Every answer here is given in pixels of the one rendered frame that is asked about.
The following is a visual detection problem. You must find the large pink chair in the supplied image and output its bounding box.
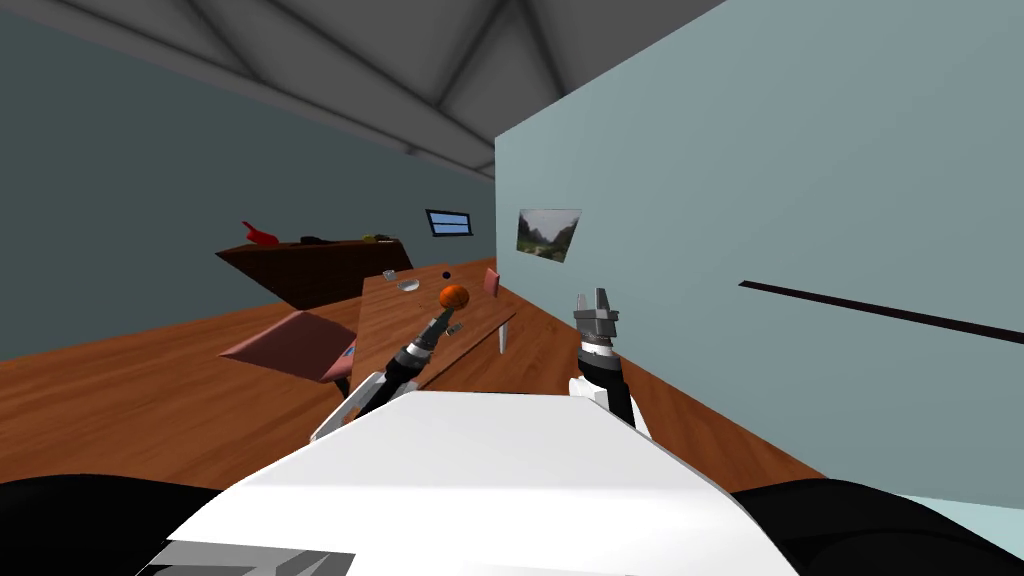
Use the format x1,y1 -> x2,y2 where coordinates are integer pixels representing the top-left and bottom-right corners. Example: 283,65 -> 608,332
219,309 -> 358,386

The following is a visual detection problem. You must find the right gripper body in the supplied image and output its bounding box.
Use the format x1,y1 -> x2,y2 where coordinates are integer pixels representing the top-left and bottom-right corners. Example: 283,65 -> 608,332
572,308 -> 622,348

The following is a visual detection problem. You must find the landscape wall picture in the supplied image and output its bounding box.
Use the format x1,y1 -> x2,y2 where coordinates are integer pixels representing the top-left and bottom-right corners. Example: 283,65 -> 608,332
515,207 -> 584,265

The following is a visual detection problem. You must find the brown wooden table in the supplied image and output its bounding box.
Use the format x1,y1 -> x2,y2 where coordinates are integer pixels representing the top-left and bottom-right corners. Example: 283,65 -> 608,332
348,257 -> 519,398

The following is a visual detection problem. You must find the dark brown sideboard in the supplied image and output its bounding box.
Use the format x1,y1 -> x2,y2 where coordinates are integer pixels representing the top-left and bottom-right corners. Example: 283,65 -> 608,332
215,221 -> 416,313

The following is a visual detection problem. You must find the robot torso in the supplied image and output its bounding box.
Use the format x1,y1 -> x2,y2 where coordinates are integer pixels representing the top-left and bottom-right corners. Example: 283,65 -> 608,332
135,389 -> 801,576

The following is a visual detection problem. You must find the blue window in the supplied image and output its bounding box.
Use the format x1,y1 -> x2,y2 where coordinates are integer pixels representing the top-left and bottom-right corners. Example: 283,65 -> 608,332
423,207 -> 475,240

